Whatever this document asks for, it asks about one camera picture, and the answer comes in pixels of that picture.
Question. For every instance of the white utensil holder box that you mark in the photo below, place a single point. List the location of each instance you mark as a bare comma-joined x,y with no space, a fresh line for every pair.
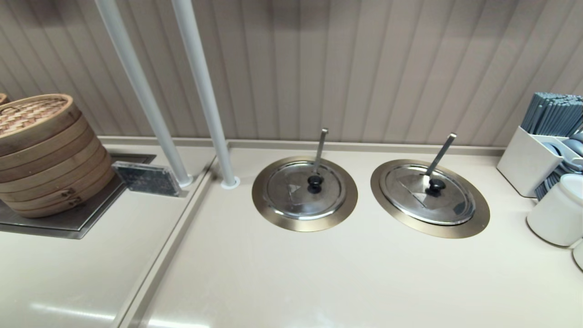
524,159

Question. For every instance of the hinged steel lid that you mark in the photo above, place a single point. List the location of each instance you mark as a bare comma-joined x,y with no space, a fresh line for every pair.
446,205

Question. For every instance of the steel recessed steamer plate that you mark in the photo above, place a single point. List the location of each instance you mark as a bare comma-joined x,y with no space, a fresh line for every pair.
91,218

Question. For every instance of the grey chopsticks bundle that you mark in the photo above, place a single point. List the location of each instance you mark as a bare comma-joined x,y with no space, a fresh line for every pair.
553,114

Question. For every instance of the white pole base flange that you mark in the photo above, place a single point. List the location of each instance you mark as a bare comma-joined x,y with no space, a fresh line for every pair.
224,185

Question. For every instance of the white round pole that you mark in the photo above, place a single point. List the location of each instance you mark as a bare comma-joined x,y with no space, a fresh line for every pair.
136,82

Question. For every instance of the white ceramic jar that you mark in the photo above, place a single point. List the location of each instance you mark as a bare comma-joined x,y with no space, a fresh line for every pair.
555,214

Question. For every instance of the bamboo steamer basket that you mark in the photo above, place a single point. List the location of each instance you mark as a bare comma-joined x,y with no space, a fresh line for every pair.
54,152
59,173
59,198

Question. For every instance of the white pole with flange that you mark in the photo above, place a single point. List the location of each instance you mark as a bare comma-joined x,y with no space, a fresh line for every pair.
202,82

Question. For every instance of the bamboo steamer lid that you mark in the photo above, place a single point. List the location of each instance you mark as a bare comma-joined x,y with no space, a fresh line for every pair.
32,116

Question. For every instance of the white ceramic dish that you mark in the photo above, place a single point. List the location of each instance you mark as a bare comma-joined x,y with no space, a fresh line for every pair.
579,255

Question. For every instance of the steel lid with black knob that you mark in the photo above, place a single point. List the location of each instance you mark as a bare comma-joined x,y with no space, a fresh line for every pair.
291,196

